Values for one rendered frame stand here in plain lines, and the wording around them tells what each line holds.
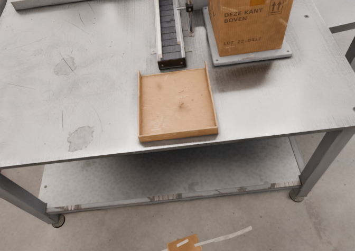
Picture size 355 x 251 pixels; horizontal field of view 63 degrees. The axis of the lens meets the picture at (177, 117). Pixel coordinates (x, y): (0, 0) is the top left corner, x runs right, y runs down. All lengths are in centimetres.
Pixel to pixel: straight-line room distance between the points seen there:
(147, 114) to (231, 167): 70
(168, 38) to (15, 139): 69
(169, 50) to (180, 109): 26
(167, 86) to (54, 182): 94
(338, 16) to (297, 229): 107
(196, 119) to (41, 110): 59
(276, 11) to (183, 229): 119
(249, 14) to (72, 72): 72
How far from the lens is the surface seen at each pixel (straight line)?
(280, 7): 108
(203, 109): 102
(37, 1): 172
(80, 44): 139
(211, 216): 172
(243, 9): 104
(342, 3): 153
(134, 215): 177
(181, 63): 114
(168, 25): 128
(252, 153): 163
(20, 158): 112
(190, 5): 122
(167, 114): 101
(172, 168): 159
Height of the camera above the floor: 166
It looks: 55 degrees down
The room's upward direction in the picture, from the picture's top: 10 degrees counter-clockwise
